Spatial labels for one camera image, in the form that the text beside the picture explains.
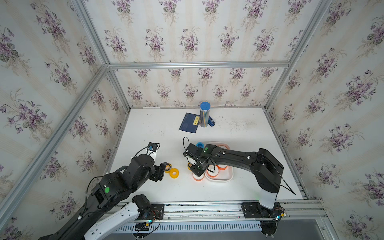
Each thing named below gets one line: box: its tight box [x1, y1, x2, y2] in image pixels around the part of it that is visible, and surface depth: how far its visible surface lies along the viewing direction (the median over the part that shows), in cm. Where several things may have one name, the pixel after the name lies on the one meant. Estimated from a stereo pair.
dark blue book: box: [178, 112, 200, 135], surface depth 111 cm
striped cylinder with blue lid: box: [199, 101, 211, 128], surface depth 98 cm
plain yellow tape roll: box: [169, 168, 180, 179], surface depth 88 cm
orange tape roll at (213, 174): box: [207, 166, 220, 178], surface depth 86 cm
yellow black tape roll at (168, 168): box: [165, 163, 172, 174], surface depth 90 cm
